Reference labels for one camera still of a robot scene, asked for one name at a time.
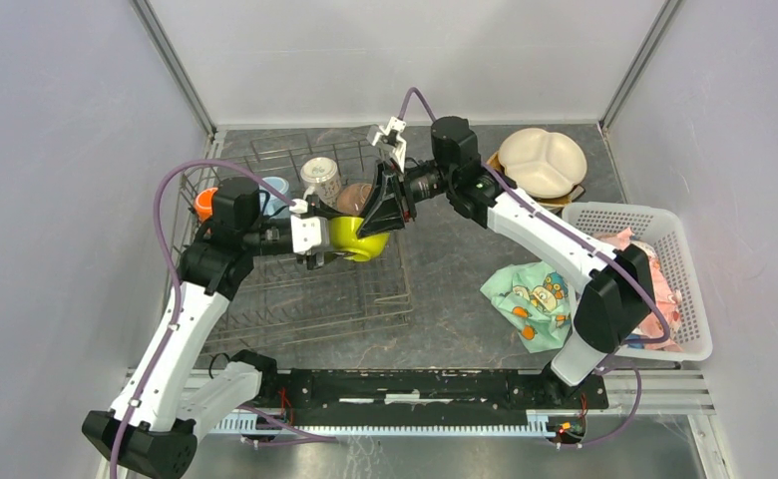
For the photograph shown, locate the lime green bowl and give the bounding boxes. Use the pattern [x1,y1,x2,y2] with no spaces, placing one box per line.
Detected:
[329,216,390,262]

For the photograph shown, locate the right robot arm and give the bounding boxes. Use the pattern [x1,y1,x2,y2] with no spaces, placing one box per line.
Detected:
[357,116,657,407]

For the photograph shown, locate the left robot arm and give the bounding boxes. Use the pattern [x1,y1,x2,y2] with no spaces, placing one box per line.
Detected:
[82,175,339,478]

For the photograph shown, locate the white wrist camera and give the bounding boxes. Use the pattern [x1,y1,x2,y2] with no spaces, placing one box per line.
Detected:
[366,117,407,173]
[289,196,332,255]

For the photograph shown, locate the light blue mug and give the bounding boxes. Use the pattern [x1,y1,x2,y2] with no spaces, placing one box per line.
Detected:
[258,176,290,220]

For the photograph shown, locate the pink patterned cloth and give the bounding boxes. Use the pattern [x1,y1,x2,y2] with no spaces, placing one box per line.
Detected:
[594,228,682,352]

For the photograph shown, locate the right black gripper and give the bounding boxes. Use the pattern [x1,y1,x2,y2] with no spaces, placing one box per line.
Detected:
[353,159,455,239]

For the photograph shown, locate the white floral mug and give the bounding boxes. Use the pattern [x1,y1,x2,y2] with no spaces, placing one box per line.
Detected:
[300,157,342,207]

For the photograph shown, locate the cream divided plate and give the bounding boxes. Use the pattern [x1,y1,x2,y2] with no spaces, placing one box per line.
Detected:
[498,128,587,199]

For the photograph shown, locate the white plastic basket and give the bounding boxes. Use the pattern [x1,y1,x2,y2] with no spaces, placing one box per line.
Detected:
[562,202,713,362]

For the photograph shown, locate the green cartoon cloth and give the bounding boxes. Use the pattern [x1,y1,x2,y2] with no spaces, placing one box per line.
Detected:
[480,262,572,353]

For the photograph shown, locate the grey wire dish rack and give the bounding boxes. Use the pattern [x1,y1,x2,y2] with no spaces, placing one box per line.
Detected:
[201,127,412,356]

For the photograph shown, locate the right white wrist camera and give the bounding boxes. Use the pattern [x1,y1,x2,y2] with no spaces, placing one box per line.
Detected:
[366,117,407,173]

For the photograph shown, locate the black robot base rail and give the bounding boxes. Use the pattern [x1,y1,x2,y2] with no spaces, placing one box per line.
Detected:
[228,350,609,437]

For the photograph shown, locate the beige brown-rimmed bowl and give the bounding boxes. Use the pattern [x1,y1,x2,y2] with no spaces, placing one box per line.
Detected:
[335,183,372,217]

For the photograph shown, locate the square floral plate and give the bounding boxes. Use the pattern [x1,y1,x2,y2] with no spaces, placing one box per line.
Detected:
[540,185,585,215]

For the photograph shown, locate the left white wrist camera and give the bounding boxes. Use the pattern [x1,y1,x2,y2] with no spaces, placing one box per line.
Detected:
[289,196,332,255]

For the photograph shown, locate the orange mug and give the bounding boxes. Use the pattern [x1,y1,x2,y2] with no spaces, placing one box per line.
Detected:
[193,187,218,224]

